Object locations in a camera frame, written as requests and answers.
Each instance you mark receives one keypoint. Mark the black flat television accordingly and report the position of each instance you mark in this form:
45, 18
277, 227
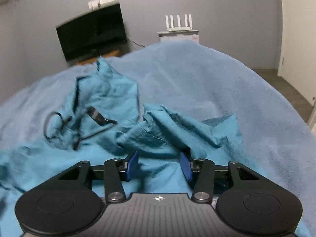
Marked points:
92, 33

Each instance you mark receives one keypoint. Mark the teal hooded zip jacket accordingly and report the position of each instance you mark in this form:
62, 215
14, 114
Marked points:
111, 138

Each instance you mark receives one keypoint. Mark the light blue bed blanket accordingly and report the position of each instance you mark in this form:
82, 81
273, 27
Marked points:
209, 83

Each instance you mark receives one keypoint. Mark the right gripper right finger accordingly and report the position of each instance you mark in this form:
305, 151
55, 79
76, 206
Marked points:
247, 202

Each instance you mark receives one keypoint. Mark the wooden tv stand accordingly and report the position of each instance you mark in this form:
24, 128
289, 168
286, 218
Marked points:
114, 53

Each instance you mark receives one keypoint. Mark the white wifi router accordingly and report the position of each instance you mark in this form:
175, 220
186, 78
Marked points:
178, 25

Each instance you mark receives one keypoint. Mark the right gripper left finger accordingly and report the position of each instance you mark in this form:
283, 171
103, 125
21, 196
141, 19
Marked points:
75, 198

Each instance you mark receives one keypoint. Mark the white small cabinet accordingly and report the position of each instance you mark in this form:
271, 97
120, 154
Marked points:
192, 35

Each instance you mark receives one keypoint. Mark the white wall socket strip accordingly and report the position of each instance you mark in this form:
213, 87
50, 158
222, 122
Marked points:
98, 4

